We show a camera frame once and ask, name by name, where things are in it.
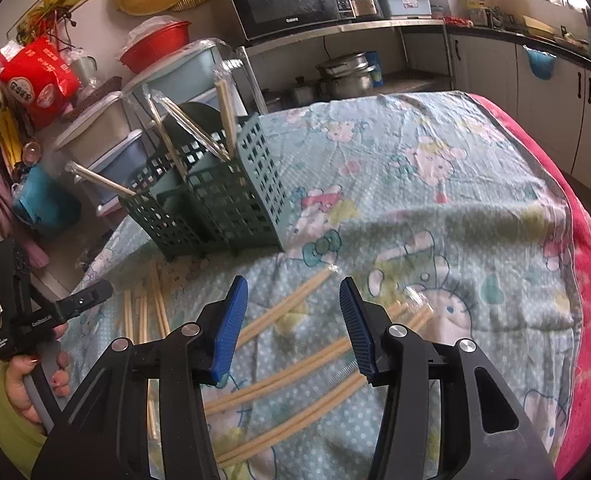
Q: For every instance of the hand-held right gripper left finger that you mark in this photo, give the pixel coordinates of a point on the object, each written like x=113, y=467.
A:
x=230, y=330

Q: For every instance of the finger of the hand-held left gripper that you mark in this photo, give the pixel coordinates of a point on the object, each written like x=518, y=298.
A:
x=83, y=300

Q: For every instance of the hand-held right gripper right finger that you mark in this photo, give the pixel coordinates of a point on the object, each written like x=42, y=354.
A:
x=358, y=330

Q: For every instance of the group of wooden chopsticks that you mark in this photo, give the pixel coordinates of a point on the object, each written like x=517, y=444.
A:
x=280, y=374

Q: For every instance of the wooden chopstick pair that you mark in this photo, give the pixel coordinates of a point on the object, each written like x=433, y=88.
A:
x=168, y=132
x=195, y=127
x=100, y=180
x=225, y=110

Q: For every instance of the green plastic utensil basket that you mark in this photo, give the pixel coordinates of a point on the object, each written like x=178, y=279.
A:
x=210, y=200

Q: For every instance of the person's left forearm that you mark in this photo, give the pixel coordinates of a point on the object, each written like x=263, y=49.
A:
x=5, y=440

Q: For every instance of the person's left hand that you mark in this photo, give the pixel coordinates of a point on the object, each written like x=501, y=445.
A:
x=23, y=390

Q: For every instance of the blue hanging bag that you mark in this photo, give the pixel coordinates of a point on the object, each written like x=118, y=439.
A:
x=45, y=202

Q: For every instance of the cartoon printed tablecloth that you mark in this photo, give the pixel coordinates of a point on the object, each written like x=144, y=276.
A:
x=425, y=210

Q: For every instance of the plastic drawer tower beige top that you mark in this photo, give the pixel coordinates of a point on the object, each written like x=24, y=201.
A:
x=95, y=125

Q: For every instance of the yellow hanging cloths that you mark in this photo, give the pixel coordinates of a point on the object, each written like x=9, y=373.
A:
x=3, y=130

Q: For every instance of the wicker basket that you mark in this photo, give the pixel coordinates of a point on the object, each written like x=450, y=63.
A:
x=93, y=100

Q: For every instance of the red printed shopping bag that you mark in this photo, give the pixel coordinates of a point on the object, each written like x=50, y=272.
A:
x=38, y=80

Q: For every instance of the metal cup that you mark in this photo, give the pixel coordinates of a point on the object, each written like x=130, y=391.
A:
x=84, y=71

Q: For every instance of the pink fleece blanket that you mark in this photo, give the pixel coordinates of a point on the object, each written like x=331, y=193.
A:
x=590, y=285

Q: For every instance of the small steel pot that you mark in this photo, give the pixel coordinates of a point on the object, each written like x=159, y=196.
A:
x=301, y=92

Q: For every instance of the stacked steel pots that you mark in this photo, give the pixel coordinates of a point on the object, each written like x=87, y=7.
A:
x=348, y=77

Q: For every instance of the plastic drawer tower blue top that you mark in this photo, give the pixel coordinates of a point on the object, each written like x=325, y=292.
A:
x=185, y=67

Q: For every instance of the red plastic basin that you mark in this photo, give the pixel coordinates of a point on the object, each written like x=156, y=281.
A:
x=158, y=52

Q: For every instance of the white kitchen cabinets with counter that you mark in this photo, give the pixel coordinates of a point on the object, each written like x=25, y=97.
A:
x=490, y=90

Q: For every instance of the white plastic bag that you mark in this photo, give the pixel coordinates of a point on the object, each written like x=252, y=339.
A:
x=150, y=30

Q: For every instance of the metal shelf rack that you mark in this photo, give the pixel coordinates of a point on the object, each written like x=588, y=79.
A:
x=355, y=30

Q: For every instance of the blue hanging cabinet bin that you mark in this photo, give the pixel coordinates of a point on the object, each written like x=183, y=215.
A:
x=540, y=62

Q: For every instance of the blue dish rack box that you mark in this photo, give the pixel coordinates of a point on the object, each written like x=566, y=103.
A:
x=404, y=4

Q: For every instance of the black microwave oven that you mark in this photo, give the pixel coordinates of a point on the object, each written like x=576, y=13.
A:
x=285, y=2

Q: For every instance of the fruit wall poster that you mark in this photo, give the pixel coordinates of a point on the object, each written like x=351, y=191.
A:
x=60, y=5

